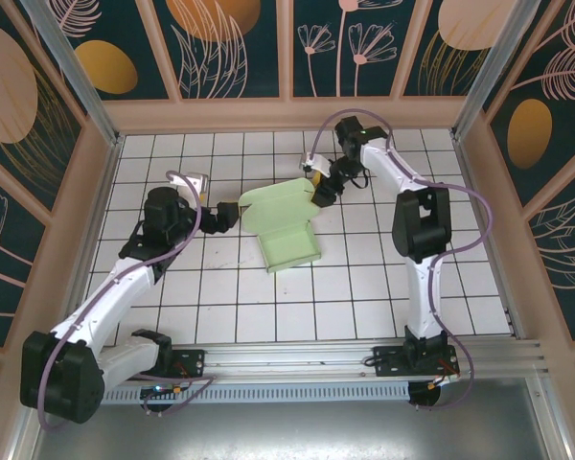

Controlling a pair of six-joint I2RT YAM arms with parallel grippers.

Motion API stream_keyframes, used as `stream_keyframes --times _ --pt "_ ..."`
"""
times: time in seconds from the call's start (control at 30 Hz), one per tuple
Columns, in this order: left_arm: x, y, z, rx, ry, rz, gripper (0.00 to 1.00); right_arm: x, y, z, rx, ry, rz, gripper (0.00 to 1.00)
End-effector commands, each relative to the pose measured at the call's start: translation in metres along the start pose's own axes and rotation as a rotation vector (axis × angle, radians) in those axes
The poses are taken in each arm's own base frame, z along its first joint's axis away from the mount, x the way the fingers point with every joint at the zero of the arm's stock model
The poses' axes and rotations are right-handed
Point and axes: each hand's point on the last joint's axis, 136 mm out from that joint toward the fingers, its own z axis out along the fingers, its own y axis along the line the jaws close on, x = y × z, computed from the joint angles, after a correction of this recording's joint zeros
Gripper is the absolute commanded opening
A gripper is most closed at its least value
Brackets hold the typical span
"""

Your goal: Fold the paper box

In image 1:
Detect light green paper box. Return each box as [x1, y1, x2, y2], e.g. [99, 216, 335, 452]
[238, 176, 323, 274]

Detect grey metal sheet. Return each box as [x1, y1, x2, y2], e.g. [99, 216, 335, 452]
[9, 378, 571, 460]

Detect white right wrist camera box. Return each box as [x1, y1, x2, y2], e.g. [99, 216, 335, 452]
[299, 150, 332, 177]

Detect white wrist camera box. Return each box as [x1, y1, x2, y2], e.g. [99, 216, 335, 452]
[299, 150, 332, 177]
[170, 172, 211, 197]

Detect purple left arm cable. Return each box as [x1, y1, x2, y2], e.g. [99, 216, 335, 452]
[35, 170, 217, 432]

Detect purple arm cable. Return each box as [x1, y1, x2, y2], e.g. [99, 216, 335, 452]
[35, 170, 217, 432]
[313, 108, 493, 413]

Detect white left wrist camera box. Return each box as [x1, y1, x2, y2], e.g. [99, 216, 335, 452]
[170, 172, 211, 197]

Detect thin aluminium side rail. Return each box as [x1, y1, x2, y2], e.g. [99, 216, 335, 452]
[57, 136, 125, 347]
[452, 136, 526, 339]

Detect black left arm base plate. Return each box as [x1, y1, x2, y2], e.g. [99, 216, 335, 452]
[162, 348, 207, 382]

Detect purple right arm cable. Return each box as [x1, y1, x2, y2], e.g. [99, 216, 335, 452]
[313, 108, 493, 413]

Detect aluminium mounting rail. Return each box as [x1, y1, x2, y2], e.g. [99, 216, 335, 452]
[26, 339, 552, 384]

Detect aluminium corner post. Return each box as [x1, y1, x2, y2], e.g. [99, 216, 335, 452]
[21, 0, 124, 148]
[450, 0, 526, 141]

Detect red black power wires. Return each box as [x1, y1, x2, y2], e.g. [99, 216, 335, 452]
[428, 363, 461, 392]
[141, 371, 196, 400]

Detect grey slotted cable duct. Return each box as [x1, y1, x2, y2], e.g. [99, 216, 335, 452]
[100, 380, 411, 404]

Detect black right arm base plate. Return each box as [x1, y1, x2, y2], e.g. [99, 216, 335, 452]
[371, 344, 461, 380]

